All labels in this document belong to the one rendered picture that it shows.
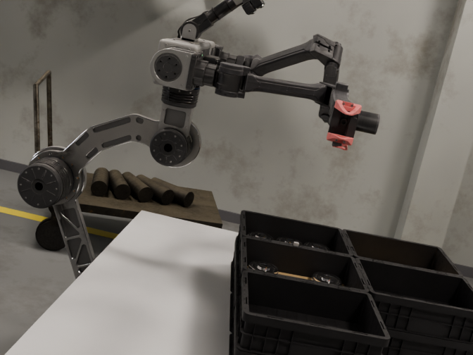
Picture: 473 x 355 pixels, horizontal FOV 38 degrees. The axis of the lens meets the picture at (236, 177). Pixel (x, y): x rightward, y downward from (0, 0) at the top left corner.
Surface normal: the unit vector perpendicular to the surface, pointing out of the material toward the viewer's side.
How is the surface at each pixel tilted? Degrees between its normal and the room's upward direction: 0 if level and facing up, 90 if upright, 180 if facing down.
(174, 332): 0
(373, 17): 90
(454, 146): 90
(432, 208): 90
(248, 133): 90
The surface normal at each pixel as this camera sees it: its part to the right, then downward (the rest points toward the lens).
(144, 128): -0.13, 0.23
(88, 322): 0.19, -0.95
